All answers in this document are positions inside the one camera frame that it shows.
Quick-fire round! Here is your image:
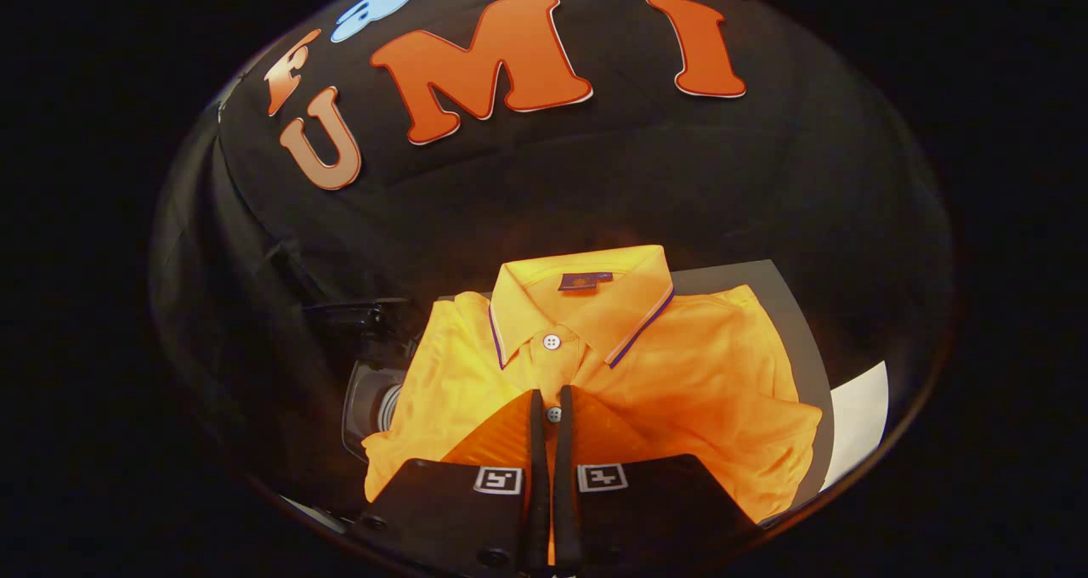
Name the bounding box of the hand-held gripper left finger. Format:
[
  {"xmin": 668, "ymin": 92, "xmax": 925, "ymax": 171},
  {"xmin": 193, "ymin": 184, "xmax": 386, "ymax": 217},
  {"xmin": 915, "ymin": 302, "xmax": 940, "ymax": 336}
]
[{"xmin": 361, "ymin": 388, "xmax": 549, "ymax": 572}]

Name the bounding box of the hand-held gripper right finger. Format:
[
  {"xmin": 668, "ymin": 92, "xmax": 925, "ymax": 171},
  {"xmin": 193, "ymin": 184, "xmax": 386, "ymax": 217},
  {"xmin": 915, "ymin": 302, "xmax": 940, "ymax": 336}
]
[{"xmin": 552, "ymin": 384, "xmax": 762, "ymax": 572}]

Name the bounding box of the yellow polo shirt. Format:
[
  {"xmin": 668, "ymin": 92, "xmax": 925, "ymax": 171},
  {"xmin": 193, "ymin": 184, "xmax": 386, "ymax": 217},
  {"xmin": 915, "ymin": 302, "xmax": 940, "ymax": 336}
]
[{"xmin": 361, "ymin": 245, "xmax": 824, "ymax": 524}]

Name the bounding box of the grey washing machine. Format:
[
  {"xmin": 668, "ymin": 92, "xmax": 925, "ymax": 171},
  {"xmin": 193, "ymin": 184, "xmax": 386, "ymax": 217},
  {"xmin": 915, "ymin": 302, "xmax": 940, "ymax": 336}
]
[{"xmin": 340, "ymin": 357, "xmax": 411, "ymax": 464}]

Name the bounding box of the grey box stand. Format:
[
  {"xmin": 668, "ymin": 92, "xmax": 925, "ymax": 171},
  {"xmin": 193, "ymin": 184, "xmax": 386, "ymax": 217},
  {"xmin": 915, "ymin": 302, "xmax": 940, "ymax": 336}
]
[{"xmin": 442, "ymin": 259, "xmax": 838, "ymax": 528}]

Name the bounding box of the white board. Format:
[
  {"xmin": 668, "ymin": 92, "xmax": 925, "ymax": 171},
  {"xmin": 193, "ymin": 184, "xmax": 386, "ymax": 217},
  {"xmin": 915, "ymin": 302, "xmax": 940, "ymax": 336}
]
[{"xmin": 820, "ymin": 361, "xmax": 890, "ymax": 491}]

